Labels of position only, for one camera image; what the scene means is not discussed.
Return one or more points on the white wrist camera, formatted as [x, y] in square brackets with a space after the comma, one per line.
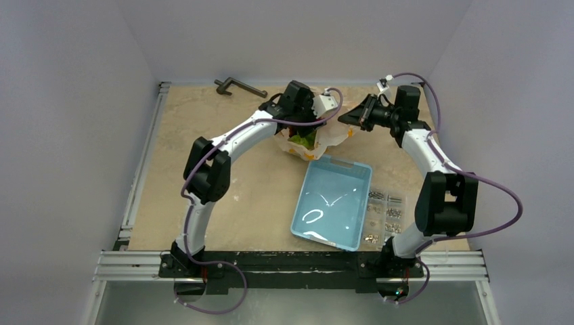
[323, 106]
[384, 85]

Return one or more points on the green fake fruit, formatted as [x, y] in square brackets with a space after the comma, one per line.
[308, 141]

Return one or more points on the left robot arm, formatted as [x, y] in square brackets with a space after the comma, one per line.
[207, 174]

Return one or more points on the clear plastic screw box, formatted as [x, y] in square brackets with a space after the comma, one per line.
[388, 216]

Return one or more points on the light blue plastic basket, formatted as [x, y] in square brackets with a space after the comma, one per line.
[332, 203]

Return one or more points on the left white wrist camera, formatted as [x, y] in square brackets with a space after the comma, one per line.
[323, 106]

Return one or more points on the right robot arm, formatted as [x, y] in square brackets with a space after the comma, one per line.
[447, 200]

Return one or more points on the black metal crank handle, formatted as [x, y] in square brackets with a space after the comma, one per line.
[223, 86]

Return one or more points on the orange banana print plastic bag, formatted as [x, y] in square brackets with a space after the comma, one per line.
[332, 134]

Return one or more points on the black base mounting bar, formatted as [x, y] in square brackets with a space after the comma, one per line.
[215, 272]

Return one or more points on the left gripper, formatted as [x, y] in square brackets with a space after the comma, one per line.
[304, 130]

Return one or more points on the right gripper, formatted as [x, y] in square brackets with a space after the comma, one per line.
[367, 116]

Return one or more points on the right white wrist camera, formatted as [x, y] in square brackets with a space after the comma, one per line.
[384, 85]

